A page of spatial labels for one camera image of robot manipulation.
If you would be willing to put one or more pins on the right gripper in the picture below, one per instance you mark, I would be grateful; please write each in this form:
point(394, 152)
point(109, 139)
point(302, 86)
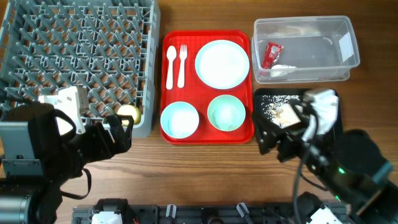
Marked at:
point(273, 137)

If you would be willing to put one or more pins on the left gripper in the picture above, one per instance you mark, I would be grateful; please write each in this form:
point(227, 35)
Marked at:
point(102, 149)

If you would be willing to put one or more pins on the yellow plastic cup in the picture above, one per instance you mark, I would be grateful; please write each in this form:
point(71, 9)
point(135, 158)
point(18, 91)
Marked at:
point(130, 110)

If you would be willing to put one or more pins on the food scraps and rice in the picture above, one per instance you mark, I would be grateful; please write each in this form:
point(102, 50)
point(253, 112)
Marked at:
point(277, 108)

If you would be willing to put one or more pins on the green bowl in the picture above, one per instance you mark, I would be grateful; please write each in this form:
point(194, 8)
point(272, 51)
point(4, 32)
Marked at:
point(226, 113)

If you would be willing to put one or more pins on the white napkin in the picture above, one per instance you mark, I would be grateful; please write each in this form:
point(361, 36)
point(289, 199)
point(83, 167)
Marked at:
point(281, 70)

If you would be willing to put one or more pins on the red ketchup packet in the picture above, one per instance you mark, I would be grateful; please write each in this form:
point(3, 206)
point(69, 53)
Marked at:
point(272, 54)

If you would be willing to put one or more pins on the cream plastic spoon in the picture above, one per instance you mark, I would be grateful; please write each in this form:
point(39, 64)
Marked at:
point(171, 55)

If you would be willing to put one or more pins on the cream plastic fork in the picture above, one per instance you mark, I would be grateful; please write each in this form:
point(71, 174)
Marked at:
point(181, 75)

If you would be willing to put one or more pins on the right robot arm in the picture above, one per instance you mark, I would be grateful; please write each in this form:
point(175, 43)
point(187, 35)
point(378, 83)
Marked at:
point(349, 164)

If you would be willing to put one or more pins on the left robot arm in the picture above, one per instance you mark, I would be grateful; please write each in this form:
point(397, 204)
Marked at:
point(42, 151)

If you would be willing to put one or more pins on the black waste tray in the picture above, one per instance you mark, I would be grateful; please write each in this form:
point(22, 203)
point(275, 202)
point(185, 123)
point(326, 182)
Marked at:
point(335, 131)

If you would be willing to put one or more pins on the grey dishwasher rack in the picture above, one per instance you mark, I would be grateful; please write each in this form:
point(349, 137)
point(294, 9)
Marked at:
point(106, 47)

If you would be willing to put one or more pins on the light blue bowl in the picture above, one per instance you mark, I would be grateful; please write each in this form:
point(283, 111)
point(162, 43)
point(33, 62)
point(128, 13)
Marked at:
point(179, 120)

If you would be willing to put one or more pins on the red serving tray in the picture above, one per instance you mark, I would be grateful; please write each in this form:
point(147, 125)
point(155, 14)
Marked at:
point(198, 94)

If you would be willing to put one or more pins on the light blue plate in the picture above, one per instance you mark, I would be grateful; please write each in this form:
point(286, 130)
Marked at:
point(222, 64)

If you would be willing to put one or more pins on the clear plastic bin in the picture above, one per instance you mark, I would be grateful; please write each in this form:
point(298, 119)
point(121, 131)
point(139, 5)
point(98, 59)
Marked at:
point(323, 48)

